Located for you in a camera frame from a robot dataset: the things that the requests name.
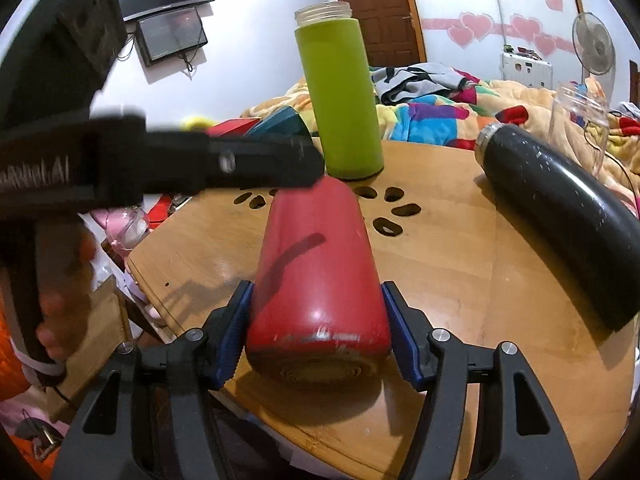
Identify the white suitcase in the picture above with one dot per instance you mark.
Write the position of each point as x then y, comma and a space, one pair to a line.
527, 71

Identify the colourful patchwork blanket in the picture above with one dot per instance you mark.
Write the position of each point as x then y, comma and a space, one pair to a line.
455, 120

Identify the black thermos bottle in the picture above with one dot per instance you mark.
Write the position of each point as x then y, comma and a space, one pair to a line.
596, 235

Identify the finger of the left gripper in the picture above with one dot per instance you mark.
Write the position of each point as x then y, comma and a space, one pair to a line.
132, 159

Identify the brown wooden door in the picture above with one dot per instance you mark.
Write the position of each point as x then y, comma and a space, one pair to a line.
391, 31

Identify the dark teal cup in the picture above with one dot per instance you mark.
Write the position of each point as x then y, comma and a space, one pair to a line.
283, 122

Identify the clear glass jar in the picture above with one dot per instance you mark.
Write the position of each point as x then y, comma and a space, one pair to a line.
579, 127

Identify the small wall monitor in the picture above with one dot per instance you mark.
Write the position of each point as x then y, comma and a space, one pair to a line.
173, 33

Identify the round wooden table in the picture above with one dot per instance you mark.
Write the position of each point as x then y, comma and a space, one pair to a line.
446, 244

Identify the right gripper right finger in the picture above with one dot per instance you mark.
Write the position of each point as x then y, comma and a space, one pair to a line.
518, 434

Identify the green bottle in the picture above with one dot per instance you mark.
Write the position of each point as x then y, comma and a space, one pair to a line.
335, 64

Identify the person's left hand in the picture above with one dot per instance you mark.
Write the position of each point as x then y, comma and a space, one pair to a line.
66, 307

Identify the standing electric fan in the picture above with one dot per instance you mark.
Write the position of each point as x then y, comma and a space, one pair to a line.
595, 51

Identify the red gift box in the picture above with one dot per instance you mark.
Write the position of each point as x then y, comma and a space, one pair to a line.
232, 127

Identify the white sliding wardrobe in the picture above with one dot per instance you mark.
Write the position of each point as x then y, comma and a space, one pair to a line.
470, 34

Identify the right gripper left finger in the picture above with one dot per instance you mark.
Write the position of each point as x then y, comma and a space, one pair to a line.
148, 408

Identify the grey black garment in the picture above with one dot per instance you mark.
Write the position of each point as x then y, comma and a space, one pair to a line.
395, 85

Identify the wooden headboard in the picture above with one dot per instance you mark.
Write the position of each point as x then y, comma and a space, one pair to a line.
634, 83

